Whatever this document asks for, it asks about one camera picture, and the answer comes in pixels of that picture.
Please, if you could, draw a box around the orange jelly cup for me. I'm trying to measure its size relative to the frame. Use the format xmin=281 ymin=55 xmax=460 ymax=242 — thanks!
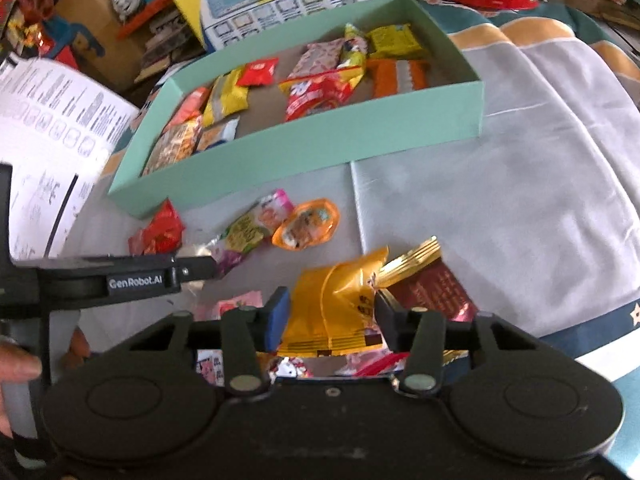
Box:
xmin=271 ymin=198 xmax=341 ymax=252

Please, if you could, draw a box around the orange yellow snack pack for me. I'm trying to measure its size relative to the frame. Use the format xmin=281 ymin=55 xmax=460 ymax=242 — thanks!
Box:
xmin=278 ymin=247 xmax=388 ymax=358

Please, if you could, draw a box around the small red candy pack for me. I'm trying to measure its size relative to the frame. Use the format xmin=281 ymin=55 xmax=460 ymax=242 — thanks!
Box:
xmin=238 ymin=58 xmax=279 ymax=87

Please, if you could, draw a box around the salmon orange snack bar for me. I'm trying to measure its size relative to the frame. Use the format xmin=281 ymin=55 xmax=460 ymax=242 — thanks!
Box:
xmin=163 ymin=87 xmax=209 ymax=131

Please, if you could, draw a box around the grey orange teal blanket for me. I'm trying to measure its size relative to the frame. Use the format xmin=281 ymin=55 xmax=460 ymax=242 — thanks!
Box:
xmin=64 ymin=0 xmax=640 ymax=476

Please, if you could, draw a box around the white instruction manual sheet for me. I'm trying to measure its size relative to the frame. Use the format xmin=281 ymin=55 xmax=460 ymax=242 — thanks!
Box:
xmin=1 ymin=55 xmax=138 ymax=260

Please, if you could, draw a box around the yellow square snack pack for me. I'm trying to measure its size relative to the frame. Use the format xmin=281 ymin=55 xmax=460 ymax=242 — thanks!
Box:
xmin=368 ymin=24 xmax=428 ymax=60

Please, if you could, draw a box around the person's left hand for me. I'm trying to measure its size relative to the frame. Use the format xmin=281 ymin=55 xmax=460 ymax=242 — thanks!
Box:
xmin=0 ymin=328 xmax=92 ymax=441

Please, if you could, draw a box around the dark red gold snack pack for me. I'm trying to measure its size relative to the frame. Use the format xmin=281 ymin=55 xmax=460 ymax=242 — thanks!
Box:
xmin=373 ymin=236 xmax=478 ymax=322

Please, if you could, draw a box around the yellow green candy stick pack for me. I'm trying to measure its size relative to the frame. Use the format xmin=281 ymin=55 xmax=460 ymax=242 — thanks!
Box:
xmin=337 ymin=23 xmax=368 ymax=70

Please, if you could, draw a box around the blue white cracker pack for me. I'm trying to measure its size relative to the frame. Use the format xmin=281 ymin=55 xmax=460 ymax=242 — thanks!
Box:
xmin=194 ymin=118 xmax=240 ymax=153

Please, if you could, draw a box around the red crinkled candy wrapper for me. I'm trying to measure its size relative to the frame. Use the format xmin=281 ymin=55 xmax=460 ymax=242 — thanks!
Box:
xmin=128 ymin=200 xmax=184 ymax=256

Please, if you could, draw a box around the white pink patterned snack pack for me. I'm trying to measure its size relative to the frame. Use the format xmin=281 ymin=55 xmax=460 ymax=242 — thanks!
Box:
xmin=288 ymin=38 xmax=344 ymax=79

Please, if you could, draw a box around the pink green candy pack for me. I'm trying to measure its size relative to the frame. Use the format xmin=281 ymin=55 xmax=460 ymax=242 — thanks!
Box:
xmin=206 ymin=188 xmax=294 ymax=276

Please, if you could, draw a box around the mint green cardboard box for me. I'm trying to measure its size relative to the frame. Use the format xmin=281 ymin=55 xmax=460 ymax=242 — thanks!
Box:
xmin=107 ymin=0 xmax=484 ymax=218

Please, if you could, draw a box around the brown patterned noodle snack pack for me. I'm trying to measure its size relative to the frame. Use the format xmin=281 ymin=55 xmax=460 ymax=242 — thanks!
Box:
xmin=142 ymin=115 xmax=202 ymax=176

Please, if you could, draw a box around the red yellow chip bag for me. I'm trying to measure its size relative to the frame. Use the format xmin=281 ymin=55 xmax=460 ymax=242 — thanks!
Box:
xmin=279 ymin=65 xmax=366 ymax=122

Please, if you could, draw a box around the yellow silver snack pack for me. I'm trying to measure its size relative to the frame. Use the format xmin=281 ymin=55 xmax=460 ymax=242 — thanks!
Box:
xmin=202 ymin=67 xmax=248 ymax=128

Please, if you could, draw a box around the orange white wafer pack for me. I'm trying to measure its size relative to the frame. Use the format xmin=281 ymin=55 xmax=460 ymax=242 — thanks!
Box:
xmin=367 ymin=58 xmax=431 ymax=99

